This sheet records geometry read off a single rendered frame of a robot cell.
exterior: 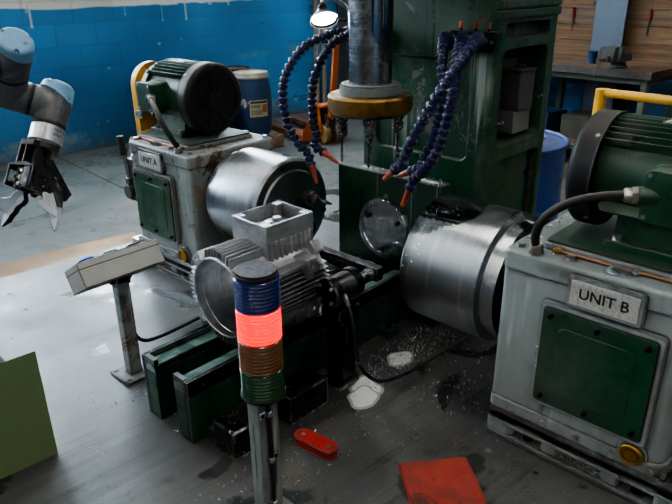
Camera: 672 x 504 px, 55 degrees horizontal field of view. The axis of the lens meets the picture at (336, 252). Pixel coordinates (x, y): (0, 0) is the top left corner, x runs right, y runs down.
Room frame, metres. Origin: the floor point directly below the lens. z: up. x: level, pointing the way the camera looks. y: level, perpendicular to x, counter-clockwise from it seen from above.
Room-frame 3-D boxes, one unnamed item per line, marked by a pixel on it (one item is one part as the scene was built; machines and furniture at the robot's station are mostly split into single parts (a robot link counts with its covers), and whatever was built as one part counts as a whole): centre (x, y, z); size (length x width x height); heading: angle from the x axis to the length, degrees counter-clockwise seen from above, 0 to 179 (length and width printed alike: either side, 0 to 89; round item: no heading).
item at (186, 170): (1.75, 0.39, 0.99); 0.35 x 0.31 x 0.37; 47
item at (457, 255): (1.12, -0.29, 1.04); 0.41 x 0.25 x 0.25; 47
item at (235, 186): (1.59, 0.21, 1.04); 0.37 x 0.25 x 0.25; 47
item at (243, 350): (0.74, 0.10, 1.10); 0.06 x 0.06 x 0.04
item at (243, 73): (6.38, 1.23, 0.37); 1.20 x 0.80 x 0.74; 127
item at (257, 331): (0.74, 0.10, 1.14); 0.06 x 0.06 x 0.04
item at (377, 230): (1.41, -0.11, 1.02); 0.15 x 0.02 x 0.15; 47
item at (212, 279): (1.13, 0.15, 1.01); 0.20 x 0.19 x 0.19; 137
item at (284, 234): (1.16, 0.12, 1.11); 0.12 x 0.11 x 0.07; 137
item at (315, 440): (0.90, 0.04, 0.81); 0.09 x 0.03 x 0.02; 54
